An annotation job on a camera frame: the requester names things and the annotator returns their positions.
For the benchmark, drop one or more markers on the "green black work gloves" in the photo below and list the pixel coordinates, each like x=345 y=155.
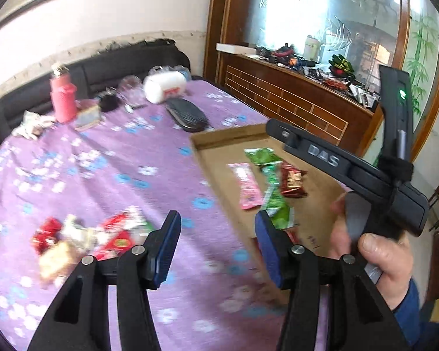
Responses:
x=342 y=65

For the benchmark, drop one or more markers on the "small worn notebook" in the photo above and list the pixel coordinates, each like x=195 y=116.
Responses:
x=87 y=117

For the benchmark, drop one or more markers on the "white cloth gloves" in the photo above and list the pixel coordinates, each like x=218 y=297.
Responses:
x=31 y=126

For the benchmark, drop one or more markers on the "clear plastic bottle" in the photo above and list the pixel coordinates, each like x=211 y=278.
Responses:
x=168 y=70

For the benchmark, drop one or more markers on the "cardboard box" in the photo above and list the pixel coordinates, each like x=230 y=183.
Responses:
x=314 y=208

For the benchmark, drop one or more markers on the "black cup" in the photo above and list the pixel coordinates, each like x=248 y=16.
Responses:
x=109 y=104

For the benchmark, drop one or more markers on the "black sofa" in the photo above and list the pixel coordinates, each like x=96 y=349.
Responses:
x=95 y=69

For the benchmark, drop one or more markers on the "wooden mirror cabinet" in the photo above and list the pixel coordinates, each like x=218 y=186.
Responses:
x=278 y=95

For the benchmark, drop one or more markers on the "clear glass jar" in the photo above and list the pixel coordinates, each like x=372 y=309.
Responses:
x=131 y=87

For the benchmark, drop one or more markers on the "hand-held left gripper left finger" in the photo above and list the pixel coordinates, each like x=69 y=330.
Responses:
x=164 y=252

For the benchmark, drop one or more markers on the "pink snack packet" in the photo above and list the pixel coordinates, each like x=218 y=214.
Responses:
x=247 y=186

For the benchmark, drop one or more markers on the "person's right hand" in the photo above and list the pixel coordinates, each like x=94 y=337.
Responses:
x=387 y=263

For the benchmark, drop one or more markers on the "dark red snack packet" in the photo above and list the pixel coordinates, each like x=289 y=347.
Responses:
x=292 y=181

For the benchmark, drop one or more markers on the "white plastic jar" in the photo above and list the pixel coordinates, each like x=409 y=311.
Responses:
x=161 y=86

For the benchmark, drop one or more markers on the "small nail clipper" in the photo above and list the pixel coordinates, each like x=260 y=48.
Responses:
x=128 y=108

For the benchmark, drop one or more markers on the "person's right forearm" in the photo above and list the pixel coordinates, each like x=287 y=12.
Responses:
x=409 y=299

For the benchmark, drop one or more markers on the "long green snack packet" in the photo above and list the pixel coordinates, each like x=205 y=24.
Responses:
x=276 y=201

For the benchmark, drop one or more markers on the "black glasses case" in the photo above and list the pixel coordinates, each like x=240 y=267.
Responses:
x=186 y=115

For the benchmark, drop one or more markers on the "clutter of small tools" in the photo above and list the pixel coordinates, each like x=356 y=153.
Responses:
x=289 y=56

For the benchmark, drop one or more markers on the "white container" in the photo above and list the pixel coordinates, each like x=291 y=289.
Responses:
x=311 y=47

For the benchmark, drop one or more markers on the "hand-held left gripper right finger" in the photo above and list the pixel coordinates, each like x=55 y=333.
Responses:
x=269 y=252

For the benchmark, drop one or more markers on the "purple floral tablecloth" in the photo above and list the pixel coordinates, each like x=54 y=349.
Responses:
x=113 y=153

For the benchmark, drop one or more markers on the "pile of snack packets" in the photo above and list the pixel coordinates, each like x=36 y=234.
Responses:
x=77 y=234

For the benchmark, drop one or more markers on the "pink thermos bottle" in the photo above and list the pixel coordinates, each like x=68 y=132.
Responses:
x=63 y=98

